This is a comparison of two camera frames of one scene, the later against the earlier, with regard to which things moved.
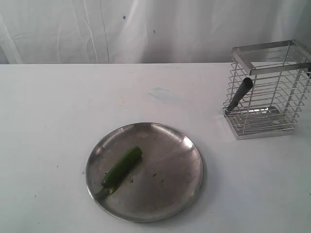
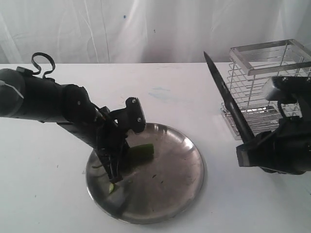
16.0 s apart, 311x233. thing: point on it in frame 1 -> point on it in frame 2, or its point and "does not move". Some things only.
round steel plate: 163,184 does not move
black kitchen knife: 246,86 -> 247,132
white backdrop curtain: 143,31 does not move
